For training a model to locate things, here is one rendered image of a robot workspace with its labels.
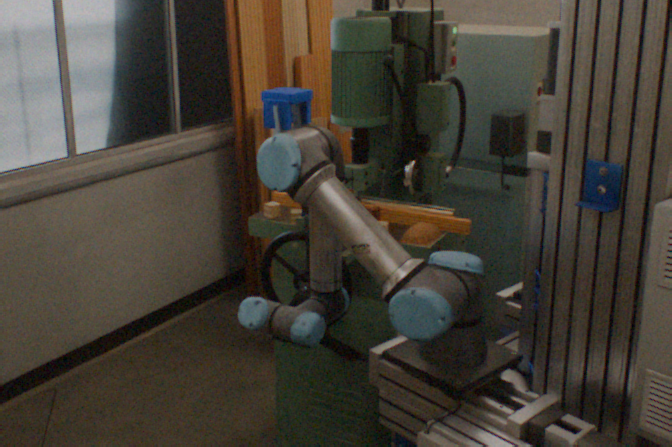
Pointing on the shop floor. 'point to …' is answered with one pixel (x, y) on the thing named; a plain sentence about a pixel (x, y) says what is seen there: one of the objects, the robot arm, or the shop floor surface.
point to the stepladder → (286, 108)
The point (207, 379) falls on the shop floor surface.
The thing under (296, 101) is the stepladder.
